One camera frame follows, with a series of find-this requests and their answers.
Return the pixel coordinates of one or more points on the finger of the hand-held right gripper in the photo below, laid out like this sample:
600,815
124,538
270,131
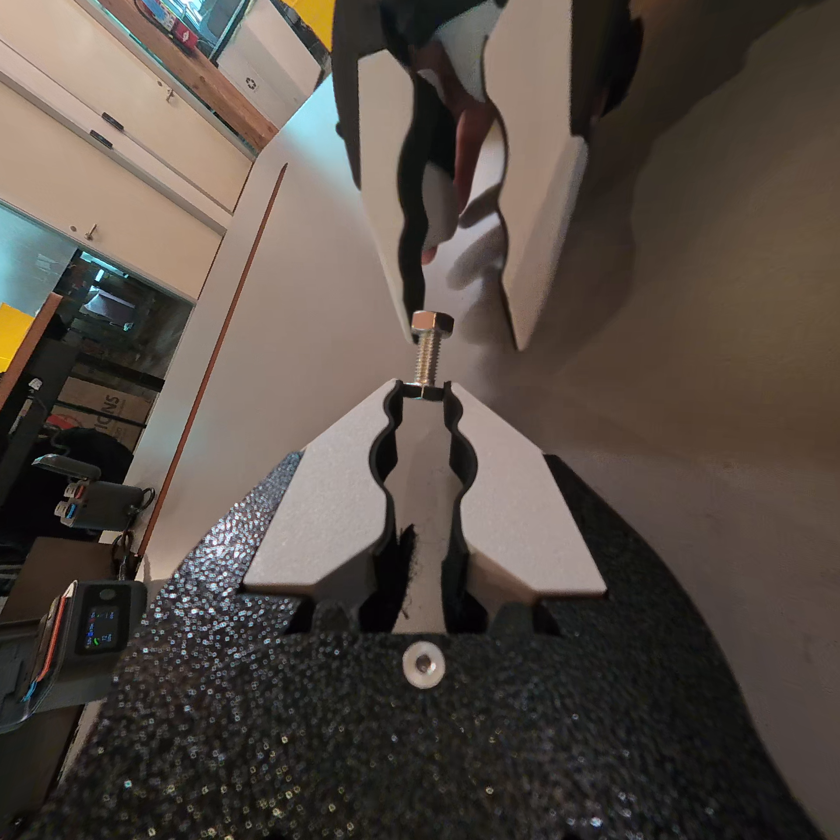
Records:
380,164
538,164

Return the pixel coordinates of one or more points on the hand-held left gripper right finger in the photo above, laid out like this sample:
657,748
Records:
525,525

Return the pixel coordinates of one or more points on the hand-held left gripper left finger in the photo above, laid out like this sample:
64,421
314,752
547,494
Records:
315,525

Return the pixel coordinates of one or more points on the person's right hand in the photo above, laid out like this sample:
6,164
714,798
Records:
476,151

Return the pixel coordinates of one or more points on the white recycling bin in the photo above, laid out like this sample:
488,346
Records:
262,72

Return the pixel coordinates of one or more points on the wooden beam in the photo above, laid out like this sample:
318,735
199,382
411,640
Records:
216,79

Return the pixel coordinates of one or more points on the grey usb hub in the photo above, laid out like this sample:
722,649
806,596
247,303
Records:
108,505

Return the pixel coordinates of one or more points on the printed cardboard box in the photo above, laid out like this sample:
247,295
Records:
105,407

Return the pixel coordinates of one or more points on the plain brown cardboard box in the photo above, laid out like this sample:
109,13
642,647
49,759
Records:
59,571

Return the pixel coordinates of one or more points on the black power station with screen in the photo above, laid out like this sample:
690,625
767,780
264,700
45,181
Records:
39,682

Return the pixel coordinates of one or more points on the glass partition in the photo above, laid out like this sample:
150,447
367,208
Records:
33,243

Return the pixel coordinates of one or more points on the small yellow bin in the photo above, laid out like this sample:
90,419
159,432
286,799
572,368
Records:
13,334

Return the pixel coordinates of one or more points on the white wall cabinet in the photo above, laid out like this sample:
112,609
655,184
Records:
52,144

